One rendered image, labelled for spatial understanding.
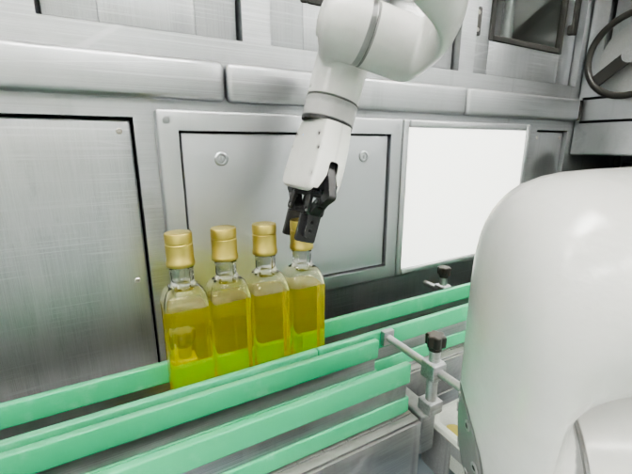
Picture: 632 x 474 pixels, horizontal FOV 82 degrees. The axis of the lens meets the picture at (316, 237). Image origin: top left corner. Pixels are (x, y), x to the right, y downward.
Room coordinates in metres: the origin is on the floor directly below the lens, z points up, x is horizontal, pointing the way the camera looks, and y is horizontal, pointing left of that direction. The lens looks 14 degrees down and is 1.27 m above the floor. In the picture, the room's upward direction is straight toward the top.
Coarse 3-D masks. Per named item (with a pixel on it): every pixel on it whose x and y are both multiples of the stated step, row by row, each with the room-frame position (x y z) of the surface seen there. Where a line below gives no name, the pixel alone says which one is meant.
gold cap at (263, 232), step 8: (256, 224) 0.50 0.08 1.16; (264, 224) 0.50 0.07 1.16; (272, 224) 0.50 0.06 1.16; (256, 232) 0.49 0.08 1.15; (264, 232) 0.49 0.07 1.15; (272, 232) 0.49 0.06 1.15; (256, 240) 0.49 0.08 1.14; (264, 240) 0.49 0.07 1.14; (272, 240) 0.49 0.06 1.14; (256, 248) 0.49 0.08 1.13; (264, 248) 0.49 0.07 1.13; (272, 248) 0.49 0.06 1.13; (264, 256) 0.49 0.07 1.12
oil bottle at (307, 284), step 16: (288, 272) 0.52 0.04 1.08; (304, 272) 0.51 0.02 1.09; (320, 272) 0.52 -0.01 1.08; (304, 288) 0.50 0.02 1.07; (320, 288) 0.51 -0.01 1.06; (304, 304) 0.50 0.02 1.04; (320, 304) 0.51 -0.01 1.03; (304, 320) 0.50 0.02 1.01; (320, 320) 0.51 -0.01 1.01; (304, 336) 0.50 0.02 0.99; (320, 336) 0.51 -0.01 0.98
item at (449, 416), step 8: (456, 400) 0.54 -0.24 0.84; (448, 408) 0.52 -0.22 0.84; (440, 416) 0.51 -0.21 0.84; (448, 416) 0.52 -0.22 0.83; (456, 416) 0.53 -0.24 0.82; (440, 424) 0.49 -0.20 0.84; (448, 424) 0.52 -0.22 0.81; (456, 424) 0.53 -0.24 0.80; (440, 432) 0.48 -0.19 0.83; (448, 432) 0.47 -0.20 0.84; (456, 440) 0.46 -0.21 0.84
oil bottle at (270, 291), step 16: (256, 272) 0.49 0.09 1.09; (272, 272) 0.49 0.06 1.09; (256, 288) 0.47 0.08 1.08; (272, 288) 0.48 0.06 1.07; (288, 288) 0.49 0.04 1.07; (256, 304) 0.47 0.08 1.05; (272, 304) 0.48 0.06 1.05; (288, 304) 0.49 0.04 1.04; (256, 320) 0.47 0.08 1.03; (272, 320) 0.48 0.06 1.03; (288, 320) 0.49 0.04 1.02; (256, 336) 0.47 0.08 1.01; (272, 336) 0.48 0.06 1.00; (288, 336) 0.49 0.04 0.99; (256, 352) 0.47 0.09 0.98; (272, 352) 0.48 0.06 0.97; (288, 352) 0.49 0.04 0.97
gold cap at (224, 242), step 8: (216, 232) 0.46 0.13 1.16; (224, 232) 0.46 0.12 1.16; (232, 232) 0.47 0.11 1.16; (216, 240) 0.46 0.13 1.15; (224, 240) 0.46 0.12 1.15; (232, 240) 0.47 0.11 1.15; (216, 248) 0.46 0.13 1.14; (224, 248) 0.46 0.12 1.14; (232, 248) 0.47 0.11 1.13; (216, 256) 0.46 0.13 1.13; (224, 256) 0.46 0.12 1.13; (232, 256) 0.47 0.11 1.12
